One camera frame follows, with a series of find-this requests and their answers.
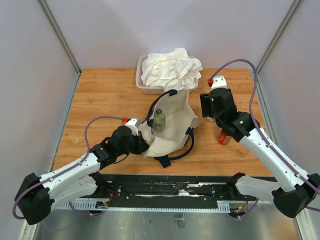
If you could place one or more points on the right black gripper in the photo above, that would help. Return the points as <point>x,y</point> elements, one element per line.
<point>206,104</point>

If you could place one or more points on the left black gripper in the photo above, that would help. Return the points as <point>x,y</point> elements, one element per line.
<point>142,146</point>

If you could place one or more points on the red soda can back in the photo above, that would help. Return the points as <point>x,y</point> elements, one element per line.
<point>223,138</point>

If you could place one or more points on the red soda can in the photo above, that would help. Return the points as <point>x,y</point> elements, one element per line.
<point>223,138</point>
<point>210,118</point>

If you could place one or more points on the beige canvas tote bag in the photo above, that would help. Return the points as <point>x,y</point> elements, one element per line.
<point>177,139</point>

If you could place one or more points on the red soda can front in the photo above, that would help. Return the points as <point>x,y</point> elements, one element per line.
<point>210,118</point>

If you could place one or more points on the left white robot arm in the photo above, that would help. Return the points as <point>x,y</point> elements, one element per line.
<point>39,195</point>

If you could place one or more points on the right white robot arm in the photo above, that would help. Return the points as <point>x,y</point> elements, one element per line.
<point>293,189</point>

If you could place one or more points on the clear glass bottle left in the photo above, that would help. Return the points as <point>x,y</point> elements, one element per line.
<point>159,121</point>

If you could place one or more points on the white crumpled cloth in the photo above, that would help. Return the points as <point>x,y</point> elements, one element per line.
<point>172,67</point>

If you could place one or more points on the clear plastic bin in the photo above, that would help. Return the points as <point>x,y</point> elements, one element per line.
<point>140,77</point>

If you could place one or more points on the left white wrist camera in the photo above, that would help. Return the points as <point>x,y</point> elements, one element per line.
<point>133,124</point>

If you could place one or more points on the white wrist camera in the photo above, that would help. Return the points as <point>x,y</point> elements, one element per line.
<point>133,124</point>
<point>217,82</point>

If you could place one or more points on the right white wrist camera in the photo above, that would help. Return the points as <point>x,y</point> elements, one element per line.
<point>217,82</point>

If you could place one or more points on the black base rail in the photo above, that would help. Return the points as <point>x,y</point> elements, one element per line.
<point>160,193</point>

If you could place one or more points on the right aluminium frame post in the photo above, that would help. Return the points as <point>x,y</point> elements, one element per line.
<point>291,12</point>

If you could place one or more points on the aluminium frame post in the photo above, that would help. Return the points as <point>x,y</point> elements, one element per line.
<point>43,4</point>
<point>291,12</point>

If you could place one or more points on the left aluminium frame post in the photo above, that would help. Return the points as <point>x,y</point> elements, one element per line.
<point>43,4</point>

